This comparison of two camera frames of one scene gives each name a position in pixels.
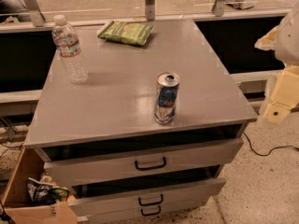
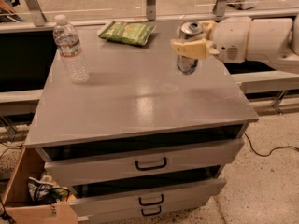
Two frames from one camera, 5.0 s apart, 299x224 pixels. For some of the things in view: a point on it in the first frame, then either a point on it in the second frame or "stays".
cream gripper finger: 285,96 -> 199,49
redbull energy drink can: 166,95 -> 188,65
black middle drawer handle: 153,203 stays
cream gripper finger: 268,41 -> 207,25
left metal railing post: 36,16 stays
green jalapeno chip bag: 127,33 stays
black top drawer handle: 144,168 stays
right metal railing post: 219,5 stays
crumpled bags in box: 43,192 stays
